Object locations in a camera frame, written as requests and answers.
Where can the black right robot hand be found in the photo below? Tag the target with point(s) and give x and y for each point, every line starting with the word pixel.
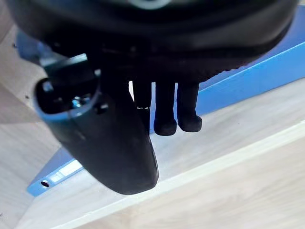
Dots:
pixel 114 148

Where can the blue file folder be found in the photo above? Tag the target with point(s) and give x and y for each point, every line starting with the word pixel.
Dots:
pixel 250 81

